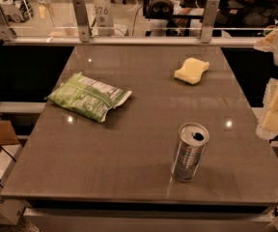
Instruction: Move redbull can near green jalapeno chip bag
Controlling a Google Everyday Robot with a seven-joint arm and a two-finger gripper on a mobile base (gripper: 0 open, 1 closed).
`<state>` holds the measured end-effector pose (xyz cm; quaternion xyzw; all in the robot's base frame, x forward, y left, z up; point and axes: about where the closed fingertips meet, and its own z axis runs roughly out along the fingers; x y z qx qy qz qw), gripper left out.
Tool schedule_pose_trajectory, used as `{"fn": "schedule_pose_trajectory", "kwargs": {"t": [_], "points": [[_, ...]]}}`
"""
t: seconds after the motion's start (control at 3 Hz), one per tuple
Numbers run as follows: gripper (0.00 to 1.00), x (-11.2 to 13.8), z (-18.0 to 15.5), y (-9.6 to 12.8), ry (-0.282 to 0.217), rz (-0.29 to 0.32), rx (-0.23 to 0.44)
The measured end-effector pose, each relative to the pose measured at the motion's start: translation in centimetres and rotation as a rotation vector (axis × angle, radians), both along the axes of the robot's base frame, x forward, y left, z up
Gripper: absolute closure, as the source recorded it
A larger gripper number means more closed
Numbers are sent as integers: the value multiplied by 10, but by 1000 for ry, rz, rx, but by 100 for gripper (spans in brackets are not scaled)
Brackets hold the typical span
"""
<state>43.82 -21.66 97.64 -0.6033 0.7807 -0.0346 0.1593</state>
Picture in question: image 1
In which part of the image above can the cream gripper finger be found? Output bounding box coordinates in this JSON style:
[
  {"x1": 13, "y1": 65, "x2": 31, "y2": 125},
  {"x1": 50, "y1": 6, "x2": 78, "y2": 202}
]
[
  {"x1": 256, "y1": 78, "x2": 278, "y2": 140},
  {"x1": 254, "y1": 29, "x2": 277, "y2": 52}
]

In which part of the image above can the silver redbull can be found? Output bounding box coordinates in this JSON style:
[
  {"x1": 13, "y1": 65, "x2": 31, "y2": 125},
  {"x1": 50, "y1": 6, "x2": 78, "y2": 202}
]
[{"x1": 171, "y1": 122, "x2": 209, "y2": 183}]

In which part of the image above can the green jalapeno chip bag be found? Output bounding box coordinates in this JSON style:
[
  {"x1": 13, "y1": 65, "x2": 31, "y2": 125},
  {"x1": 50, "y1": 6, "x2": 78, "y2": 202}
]
[{"x1": 47, "y1": 72, "x2": 132, "y2": 122}]

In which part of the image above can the yellow sponge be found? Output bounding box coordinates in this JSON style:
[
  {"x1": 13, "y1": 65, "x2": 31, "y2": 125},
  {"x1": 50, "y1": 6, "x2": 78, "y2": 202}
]
[{"x1": 174, "y1": 57, "x2": 209, "y2": 84}]

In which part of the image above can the black vr headset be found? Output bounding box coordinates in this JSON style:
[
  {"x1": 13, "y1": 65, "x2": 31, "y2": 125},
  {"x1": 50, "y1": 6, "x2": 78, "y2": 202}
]
[{"x1": 143, "y1": 0, "x2": 174, "y2": 19}]

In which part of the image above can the right metal rail bracket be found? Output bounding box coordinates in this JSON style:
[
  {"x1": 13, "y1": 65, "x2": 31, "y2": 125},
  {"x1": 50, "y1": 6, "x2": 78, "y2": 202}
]
[{"x1": 200, "y1": 0, "x2": 220, "y2": 44}]

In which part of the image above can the metal rail bracket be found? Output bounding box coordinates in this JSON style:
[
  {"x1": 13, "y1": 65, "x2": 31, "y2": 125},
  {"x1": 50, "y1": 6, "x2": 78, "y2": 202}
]
[
  {"x1": 0, "y1": 5, "x2": 16, "y2": 42},
  {"x1": 72, "y1": 0, "x2": 91, "y2": 43},
  {"x1": 200, "y1": 0, "x2": 220, "y2": 44}
]

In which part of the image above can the white numbered post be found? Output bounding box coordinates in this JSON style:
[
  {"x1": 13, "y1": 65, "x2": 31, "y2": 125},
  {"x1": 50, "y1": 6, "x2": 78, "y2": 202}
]
[{"x1": 93, "y1": 0, "x2": 115, "y2": 36}]

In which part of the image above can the middle metal rail bracket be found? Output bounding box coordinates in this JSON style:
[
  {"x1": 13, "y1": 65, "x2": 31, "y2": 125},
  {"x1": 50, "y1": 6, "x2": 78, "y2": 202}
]
[{"x1": 72, "y1": 0, "x2": 91, "y2": 43}]

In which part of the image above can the left metal rail bracket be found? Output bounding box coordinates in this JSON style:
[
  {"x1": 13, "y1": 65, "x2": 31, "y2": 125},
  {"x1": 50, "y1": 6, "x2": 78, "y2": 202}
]
[{"x1": 0, "y1": 5, "x2": 16, "y2": 42}]

